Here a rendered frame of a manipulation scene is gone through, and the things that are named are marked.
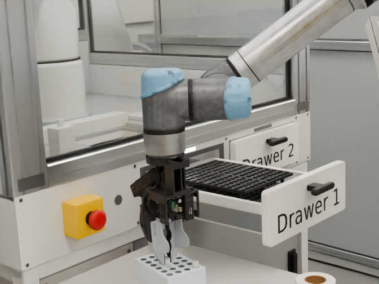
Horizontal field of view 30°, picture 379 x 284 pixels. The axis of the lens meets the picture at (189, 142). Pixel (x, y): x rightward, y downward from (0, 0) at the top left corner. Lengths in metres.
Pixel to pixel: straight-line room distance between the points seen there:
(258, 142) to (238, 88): 0.63
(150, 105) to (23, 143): 0.26
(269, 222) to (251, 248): 0.60
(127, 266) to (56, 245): 0.15
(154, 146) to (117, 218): 0.32
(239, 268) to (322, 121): 2.06
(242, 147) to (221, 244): 0.26
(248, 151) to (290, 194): 0.44
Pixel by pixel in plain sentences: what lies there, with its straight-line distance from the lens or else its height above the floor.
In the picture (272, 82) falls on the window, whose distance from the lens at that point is 1.93.
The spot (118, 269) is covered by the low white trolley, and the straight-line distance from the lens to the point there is 1.45.
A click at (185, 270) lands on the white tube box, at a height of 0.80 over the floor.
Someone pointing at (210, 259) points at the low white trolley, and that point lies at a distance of 1.47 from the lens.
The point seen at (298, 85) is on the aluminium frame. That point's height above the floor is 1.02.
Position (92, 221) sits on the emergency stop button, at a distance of 1.38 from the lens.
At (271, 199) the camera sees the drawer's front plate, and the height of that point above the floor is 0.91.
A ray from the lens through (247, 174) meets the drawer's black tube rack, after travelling 1.56.
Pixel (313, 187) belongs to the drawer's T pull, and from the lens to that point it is 1.43.
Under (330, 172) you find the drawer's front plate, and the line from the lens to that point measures 1.52.
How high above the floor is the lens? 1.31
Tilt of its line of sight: 12 degrees down
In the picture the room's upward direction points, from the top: 3 degrees counter-clockwise
